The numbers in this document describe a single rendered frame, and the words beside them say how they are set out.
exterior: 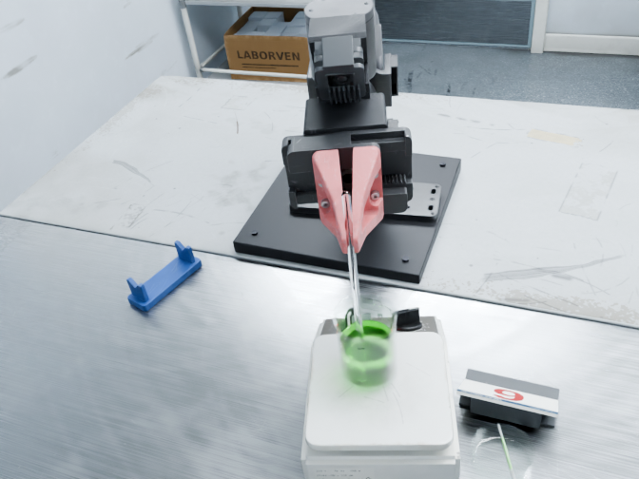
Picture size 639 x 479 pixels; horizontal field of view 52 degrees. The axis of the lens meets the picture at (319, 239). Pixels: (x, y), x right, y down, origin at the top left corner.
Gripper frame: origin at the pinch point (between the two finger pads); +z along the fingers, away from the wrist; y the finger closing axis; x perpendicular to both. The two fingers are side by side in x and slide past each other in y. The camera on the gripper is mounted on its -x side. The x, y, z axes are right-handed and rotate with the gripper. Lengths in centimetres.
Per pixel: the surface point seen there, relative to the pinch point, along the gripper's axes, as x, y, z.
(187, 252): 22.9, -22.0, -25.3
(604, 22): 110, 116, -267
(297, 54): 88, -26, -216
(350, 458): 17.9, -1.5, 6.9
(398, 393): 16.0, 2.9, 2.2
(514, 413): 23.0, 13.6, 0.0
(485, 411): 23.7, 11.1, -0.8
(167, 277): 24.7, -24.6, -22.9
